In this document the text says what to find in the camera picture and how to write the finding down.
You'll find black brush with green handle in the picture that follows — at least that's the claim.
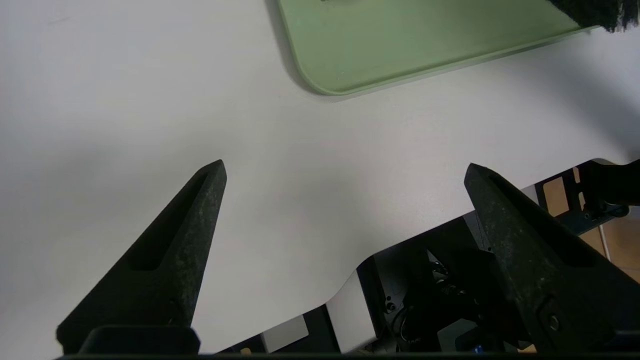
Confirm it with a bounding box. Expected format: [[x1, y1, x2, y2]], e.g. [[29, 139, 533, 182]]
[[547, 0, 640, 33]]

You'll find light green plastic tray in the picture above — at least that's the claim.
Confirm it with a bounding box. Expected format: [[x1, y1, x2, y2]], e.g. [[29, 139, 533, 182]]
[[276, 0, 596, 97]]

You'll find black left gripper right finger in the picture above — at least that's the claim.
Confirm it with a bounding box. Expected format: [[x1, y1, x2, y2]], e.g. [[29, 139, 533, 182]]
[[464, 163, 640, 353]]

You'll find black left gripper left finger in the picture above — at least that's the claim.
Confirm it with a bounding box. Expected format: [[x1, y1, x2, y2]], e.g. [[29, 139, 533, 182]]
[[56, 160, 228, 355]]

